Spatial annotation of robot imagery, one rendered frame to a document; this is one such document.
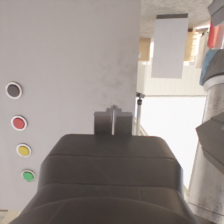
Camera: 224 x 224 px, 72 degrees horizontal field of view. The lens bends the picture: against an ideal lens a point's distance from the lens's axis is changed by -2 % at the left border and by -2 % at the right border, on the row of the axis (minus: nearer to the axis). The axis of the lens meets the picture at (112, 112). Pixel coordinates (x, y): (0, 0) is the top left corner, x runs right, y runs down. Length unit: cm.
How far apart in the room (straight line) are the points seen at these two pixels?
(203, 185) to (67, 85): 44
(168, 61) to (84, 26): 319
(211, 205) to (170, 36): 317
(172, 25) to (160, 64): 72
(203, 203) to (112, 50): 45
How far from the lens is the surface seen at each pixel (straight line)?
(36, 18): 30
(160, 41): 344
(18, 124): 33
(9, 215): 214
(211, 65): 70
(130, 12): 27
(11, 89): 31
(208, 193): 53
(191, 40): 476
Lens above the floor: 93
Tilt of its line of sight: 17 degrees up
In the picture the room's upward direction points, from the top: 179 degrees counter-clockwise
